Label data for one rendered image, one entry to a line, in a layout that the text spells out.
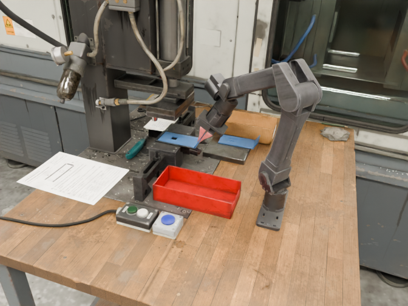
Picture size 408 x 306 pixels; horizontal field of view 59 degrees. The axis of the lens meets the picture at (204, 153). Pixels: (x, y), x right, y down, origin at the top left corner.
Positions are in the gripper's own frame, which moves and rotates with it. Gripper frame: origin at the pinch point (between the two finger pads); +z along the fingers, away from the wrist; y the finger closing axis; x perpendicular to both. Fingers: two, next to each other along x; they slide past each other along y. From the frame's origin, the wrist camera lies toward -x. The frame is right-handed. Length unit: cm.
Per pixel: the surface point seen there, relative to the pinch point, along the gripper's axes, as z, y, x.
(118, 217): 12.6, 5.4, 37.7
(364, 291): 46, -120, -47
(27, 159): 153, 93, -71
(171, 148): 5.7, 6.1, 6.2
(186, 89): -12.9, 13.3, 0.4
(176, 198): 6.1, -5.0, 24.3
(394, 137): -26, -68, -54
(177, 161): 8.5, 1.7, 6.6
